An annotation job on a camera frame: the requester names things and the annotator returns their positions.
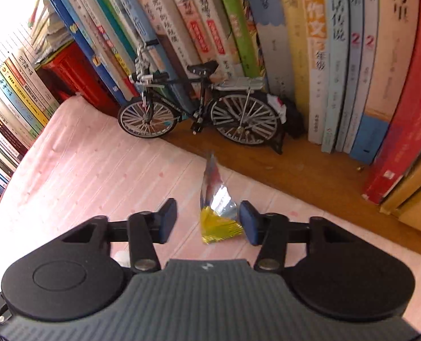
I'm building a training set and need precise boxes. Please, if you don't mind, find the yellow green foil wrapper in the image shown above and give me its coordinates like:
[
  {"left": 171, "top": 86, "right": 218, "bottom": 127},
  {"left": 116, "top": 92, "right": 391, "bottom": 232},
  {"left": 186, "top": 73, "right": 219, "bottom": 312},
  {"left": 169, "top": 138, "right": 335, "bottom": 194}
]
[{"left": 199, "top": 152, "right": 245, "bottom": 246}]

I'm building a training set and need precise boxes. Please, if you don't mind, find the row of tall books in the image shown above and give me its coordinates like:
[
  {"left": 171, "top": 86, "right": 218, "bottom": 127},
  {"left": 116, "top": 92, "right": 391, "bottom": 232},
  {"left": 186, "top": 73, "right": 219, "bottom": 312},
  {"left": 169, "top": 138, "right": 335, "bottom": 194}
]
[{"left": 35, "top": 0, "right": 421, "bottom": 205}]

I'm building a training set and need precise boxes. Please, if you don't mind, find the pink striped tablecloth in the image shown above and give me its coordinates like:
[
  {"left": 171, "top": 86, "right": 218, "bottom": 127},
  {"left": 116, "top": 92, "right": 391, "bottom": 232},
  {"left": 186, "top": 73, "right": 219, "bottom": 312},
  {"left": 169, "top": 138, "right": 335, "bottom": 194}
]
[{"left": 0, "top": 97, "right": 421, "bottom": 331}]

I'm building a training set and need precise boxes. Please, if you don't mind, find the white grid board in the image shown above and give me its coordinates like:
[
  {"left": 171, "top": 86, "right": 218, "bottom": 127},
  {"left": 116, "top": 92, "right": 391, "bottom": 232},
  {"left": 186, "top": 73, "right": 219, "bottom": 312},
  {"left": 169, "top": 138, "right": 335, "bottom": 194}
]
[{"left": 0, "top": 21, "right": 37, "bottom": 68}]

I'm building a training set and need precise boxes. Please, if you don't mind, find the stack of flat books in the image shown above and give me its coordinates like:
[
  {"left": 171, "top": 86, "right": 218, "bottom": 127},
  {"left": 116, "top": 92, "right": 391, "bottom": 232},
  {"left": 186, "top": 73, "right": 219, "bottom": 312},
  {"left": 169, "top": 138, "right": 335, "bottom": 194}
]
[{"left": 28, "top": 0, "right": 74, "bottom": 66}]

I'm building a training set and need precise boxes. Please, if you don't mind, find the row of paperback books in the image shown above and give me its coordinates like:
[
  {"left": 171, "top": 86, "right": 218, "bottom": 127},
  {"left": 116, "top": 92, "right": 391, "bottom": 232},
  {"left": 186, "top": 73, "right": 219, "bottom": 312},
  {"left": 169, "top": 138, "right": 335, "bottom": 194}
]
[{"left": 0, "top": 48, "right": 60, "bottom": 196}]

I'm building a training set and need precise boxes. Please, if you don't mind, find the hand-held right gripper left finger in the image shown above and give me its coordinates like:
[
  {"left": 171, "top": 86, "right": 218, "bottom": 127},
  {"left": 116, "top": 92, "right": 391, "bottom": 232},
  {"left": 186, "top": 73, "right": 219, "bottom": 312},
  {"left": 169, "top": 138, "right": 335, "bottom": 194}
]
[{"left": 59, "top": 198, "right": 178, "bottom": 273}]

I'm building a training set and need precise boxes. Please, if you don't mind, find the black model bicycle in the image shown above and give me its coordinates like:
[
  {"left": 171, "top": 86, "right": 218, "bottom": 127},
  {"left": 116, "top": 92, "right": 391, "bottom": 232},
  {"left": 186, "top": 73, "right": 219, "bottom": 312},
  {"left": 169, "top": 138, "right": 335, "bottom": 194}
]
[{"left": 117, "top": 41, "right": 287, "bottom": 155}]

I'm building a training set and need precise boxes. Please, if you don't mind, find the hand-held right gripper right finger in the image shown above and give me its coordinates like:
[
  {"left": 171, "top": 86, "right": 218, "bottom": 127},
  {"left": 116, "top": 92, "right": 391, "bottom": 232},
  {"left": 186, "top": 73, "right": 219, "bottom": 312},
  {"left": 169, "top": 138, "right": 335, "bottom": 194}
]
[{"left": 239, "top": 200, "right": 359, "bottom": 273}]

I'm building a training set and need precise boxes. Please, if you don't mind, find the red plastic crate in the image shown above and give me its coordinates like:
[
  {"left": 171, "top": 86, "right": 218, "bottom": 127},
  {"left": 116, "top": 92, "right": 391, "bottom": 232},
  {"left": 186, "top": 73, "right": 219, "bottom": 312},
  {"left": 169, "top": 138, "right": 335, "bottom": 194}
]
[{"left": 42, "top": 41, "right": 120, "bottom": 116}]

